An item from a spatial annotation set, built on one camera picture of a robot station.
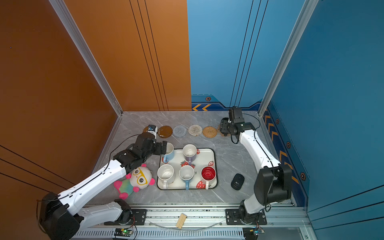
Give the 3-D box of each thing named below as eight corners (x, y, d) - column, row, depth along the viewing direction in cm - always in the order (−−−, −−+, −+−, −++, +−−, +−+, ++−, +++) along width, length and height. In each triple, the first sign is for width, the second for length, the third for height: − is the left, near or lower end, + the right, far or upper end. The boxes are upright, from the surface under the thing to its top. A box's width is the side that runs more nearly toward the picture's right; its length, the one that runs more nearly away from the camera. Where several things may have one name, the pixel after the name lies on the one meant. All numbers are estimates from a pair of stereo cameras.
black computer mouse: (229, 185, 86) (230, 184, 83) (235, 173, 90) (236, 171, 88) (239, 191, 83) (240, 190, 81) (244, 179, 88) (245, 177, 86)
